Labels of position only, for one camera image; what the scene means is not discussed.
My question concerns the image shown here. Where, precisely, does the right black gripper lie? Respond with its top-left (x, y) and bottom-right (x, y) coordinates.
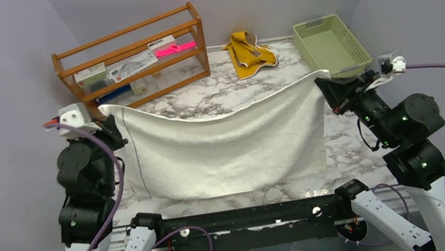
top-left (316, 64), bottom-right (400, 153)

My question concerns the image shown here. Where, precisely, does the white towel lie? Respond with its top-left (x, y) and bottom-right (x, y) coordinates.
top-left (101, 70), bottom-right (329, 200)

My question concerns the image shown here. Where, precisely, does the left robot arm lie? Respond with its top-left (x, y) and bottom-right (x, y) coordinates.
top-left (57, 115), bottom-right (166, 251)

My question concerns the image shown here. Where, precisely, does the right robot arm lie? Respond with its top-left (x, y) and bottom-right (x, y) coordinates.
top-left (315, 70), bottom-right (445, 251)

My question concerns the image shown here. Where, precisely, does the blue box on shelf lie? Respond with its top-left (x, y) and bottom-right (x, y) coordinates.
top-left (96, 84), bottom-right (131, 105)

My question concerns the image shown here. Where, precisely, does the green plastic basket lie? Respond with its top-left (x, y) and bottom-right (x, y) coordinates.
top-left (293, 14), bottom-right (373, 77)

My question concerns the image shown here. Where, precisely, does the small white green box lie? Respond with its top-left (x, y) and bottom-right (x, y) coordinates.
top-left (129, 78), bottom-right (147, 96)

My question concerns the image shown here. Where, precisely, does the white box with red label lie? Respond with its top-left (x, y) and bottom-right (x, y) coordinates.
top-left (73, 63), bottom-right (107, 94)

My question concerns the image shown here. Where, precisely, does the clear protractor ruler pack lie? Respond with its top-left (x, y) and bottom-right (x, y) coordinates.
top-left (107, 50), bottom-right (158, 83)

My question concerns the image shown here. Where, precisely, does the wooden shelf rack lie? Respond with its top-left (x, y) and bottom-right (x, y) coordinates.
top-left (51, 1), bottom-right (210, 118)

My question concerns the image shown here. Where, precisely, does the yellow towel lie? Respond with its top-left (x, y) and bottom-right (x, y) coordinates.
top-left (222, 31), bottom-right (278, 80)

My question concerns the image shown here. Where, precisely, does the pink ruler set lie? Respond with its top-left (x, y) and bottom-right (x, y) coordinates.
top-left (155, 41), bottom-right (197, 58)

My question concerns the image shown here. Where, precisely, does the white pack behind pink ruler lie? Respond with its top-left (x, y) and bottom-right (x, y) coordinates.
top-left (148, 35), bottom-right (177, 53)

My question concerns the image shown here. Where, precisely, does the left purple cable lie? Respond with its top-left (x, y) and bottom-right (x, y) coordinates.
top-left (44, 102), bottom-right (215, 251)

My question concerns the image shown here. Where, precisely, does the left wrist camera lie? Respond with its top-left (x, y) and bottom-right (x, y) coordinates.
top-left (43, 102), bottom-right (101, 134)

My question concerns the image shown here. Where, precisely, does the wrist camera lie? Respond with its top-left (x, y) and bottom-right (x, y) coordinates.
top-left (43, 102), bottom-right (101, 134)
top-left (366, 50), bottom-right (407, 91)

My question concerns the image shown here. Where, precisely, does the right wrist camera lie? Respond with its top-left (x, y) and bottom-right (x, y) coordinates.
top-left (366, 50), bottom-right (407, 91)

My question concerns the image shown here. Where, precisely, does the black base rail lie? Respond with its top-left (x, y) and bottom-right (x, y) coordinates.
top-left (151, 194), bottom-right (368, 251)

